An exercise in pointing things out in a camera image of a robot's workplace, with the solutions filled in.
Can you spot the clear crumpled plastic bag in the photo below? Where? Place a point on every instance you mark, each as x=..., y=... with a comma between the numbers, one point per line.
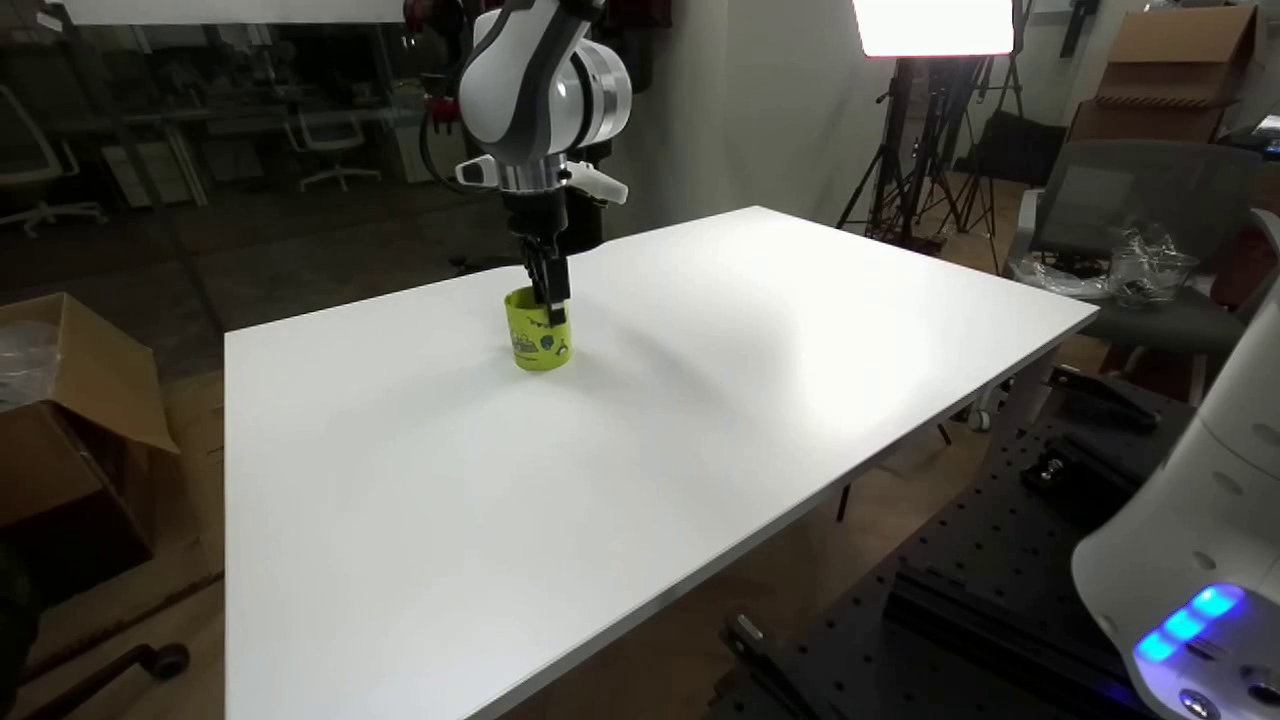
x=1121, y=267

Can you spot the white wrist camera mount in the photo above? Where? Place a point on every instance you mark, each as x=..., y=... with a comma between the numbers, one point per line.
x=603, y=182

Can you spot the grey office chair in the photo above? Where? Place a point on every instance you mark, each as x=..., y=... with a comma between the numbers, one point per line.
x=1161, y=201

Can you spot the black perforated breadboard base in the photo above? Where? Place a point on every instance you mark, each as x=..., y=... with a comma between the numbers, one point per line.
x=961, y=574

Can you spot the brown cardboard box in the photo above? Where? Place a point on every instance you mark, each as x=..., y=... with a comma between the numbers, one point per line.
x=80, y=441
x=1173, y=72

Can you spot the white softbox light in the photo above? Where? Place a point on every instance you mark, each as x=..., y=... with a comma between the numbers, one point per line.
x=932, y=25

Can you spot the green printed cup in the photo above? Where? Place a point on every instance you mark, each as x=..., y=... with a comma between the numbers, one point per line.
x=538, y=351

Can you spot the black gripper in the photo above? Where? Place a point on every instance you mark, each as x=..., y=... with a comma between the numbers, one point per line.
x=542, y=226

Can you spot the black light tripod stand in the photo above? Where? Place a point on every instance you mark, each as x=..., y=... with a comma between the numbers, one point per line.
x=913, y=146

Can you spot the black caster wheel bar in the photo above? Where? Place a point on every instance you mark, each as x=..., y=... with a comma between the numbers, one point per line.
x=145, y=662

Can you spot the white swivel chair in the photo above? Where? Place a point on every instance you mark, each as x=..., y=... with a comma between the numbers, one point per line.
x=332, y=141

